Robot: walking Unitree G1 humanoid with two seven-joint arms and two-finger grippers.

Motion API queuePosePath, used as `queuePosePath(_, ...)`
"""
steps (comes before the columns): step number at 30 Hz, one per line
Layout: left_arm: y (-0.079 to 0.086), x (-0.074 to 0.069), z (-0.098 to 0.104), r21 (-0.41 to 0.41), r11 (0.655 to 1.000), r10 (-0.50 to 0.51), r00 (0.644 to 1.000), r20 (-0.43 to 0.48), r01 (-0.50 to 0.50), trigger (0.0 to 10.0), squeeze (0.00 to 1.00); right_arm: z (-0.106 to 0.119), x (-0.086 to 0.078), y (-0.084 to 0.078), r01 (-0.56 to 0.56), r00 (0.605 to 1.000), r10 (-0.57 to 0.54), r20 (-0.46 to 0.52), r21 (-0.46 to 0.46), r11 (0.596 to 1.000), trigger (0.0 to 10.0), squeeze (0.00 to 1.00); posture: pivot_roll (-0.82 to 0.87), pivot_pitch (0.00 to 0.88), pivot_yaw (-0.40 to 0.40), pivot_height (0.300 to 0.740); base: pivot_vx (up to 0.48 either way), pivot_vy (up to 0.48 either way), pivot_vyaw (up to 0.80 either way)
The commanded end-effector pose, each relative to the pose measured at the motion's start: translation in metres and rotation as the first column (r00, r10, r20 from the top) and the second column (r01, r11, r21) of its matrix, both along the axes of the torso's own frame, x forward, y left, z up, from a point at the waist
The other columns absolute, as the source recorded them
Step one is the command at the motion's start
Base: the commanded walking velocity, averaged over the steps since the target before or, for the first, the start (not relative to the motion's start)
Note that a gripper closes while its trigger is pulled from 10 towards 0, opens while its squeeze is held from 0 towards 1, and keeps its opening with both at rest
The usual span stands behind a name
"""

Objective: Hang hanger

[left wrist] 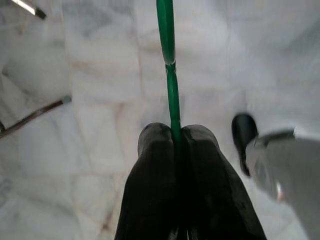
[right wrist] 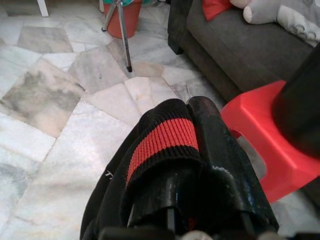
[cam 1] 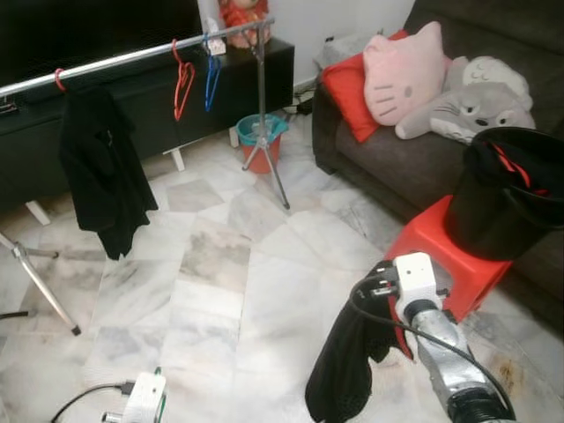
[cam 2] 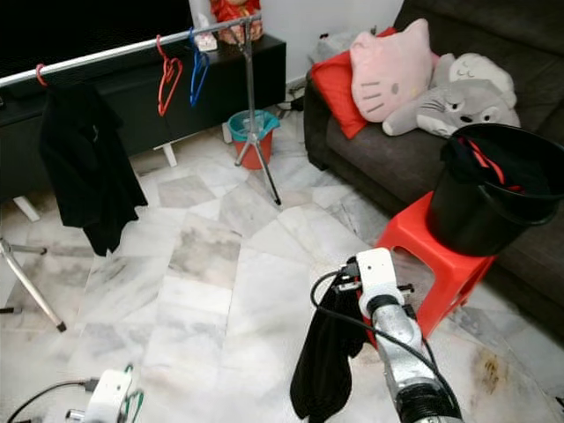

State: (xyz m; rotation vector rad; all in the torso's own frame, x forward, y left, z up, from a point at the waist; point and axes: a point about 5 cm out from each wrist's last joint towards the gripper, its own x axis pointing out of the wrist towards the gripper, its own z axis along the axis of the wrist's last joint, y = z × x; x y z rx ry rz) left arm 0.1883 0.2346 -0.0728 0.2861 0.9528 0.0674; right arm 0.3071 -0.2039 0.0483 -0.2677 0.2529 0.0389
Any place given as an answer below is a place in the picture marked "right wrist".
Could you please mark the grey plush toy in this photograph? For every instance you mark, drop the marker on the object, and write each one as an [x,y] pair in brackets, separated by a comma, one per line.
[287,17]

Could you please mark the silver clothes rack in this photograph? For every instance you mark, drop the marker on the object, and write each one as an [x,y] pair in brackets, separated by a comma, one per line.
[125,45]

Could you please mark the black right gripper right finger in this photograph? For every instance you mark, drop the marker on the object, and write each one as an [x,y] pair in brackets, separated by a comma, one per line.
[225,150]

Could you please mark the dark grey sofa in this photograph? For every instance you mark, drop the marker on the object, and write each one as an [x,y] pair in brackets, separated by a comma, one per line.
[237,50]

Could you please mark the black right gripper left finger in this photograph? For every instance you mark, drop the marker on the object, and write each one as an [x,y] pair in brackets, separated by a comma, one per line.
[172,190]

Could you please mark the black red striped shirt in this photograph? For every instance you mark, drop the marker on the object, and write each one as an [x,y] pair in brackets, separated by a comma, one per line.
[162,140]

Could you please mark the red plastic stool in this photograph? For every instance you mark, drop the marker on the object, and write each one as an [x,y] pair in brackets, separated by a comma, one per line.
[250,112]

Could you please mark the red cushion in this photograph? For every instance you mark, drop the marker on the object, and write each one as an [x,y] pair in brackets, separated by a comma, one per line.
[215,8]

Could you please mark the orange bin with teal bag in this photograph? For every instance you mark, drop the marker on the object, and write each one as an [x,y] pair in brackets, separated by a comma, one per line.
[130,22]

